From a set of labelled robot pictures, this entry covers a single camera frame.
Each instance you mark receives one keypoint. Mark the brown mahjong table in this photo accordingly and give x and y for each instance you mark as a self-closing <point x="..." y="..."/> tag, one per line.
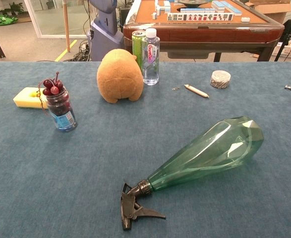
<point x="197" y="34"/>

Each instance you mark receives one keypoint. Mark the single white mahjong tile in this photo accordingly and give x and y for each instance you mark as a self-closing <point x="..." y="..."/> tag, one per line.
<point x="245" y="19"/>

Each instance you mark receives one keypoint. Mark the red artificial cherry bunch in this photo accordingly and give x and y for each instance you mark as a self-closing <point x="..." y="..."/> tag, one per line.
<point x="54" y="86"/>

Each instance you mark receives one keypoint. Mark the green bag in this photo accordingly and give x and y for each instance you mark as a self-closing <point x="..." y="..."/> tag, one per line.
<point x="1" y="20"/>

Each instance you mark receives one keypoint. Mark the beige paper-wrapped pencil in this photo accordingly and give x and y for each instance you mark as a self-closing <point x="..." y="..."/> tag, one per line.
<point x="196" y="91"/>

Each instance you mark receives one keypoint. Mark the wooden pole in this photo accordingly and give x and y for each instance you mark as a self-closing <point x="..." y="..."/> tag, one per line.
<point x="66" y="24"/>

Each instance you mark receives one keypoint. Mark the row of mahjong tiles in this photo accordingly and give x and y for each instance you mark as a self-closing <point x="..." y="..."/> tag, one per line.
<point x="199" y="17"/>

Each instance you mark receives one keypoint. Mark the yellow sponge with hole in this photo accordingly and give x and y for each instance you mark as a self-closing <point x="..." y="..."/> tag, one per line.
<point x="23" y="99"/>

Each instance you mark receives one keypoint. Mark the black tripod stand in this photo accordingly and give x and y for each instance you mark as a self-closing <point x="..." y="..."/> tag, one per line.
<point x="287" y="32"/>

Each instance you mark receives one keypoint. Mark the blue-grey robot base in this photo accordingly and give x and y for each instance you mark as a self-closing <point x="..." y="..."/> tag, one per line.
<point x="105" y="37"/>

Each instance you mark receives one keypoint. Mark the brown cardboard box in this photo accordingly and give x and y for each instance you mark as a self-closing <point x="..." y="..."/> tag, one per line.
<point x="271" y="8"/>

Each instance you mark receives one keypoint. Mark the round clear box of clips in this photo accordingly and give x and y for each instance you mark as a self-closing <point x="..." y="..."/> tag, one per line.
<point x="220" y="79"/>

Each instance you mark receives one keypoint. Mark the brown capybara plush toy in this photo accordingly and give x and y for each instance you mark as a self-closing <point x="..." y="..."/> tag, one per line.
<point x="120" y="77"/>

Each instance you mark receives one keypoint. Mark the small cup with red items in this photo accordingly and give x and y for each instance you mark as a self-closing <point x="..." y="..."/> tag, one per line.
<point x="62" y="116"/>

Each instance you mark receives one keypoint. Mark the green drink can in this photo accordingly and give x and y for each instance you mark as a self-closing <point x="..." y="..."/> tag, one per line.
<point x="136" y="47"/>

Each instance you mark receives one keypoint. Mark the clear plastic water bottle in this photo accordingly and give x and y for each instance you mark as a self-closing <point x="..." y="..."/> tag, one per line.
<point x="151" y="64"/>

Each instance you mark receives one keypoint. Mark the blue table cloth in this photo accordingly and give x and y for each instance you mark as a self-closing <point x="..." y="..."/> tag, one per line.
<point x="110" y="161"/>

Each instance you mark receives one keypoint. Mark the green transparent spray bottle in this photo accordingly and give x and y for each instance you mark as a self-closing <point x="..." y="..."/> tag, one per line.
<point x="209" y="153"/>

